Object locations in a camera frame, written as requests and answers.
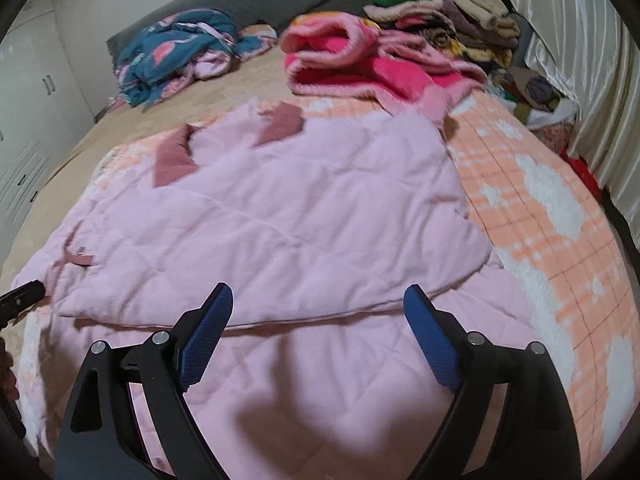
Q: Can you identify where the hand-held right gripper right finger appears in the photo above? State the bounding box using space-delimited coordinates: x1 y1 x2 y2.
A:
403 284 583 480

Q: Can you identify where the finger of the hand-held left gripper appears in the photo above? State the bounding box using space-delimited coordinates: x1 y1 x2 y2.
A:
0 280 47 328

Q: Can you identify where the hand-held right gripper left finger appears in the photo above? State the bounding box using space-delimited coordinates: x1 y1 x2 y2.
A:
54 282 234 480

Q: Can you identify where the pink quilted coat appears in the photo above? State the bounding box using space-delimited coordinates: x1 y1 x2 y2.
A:
15 101 576 480

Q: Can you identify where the floral bag of clothes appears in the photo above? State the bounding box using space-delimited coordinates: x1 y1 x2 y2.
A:
487 67 578 146

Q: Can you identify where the stack of folded clothes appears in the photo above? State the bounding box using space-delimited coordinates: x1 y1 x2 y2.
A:
362 0 523 68

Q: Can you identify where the orange plaid blanket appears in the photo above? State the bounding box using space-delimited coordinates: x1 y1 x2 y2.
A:
20 95 638 471

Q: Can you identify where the white wardrobe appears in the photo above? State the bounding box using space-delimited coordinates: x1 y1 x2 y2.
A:
0 7 98 256

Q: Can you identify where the red box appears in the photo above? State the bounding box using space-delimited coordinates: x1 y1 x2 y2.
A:
565 147 603 201

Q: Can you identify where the beige bed sheet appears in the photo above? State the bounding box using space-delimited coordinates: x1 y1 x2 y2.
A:
0 22 301 271

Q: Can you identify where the teal printed cloth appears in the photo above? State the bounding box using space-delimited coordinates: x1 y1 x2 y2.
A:
112 8 278 108

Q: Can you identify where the hot pink fleece garment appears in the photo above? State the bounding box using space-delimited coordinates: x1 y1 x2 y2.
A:
280 14 488 126

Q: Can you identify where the cream satin curtain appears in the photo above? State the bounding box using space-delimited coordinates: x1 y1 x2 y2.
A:
500 0 640 206

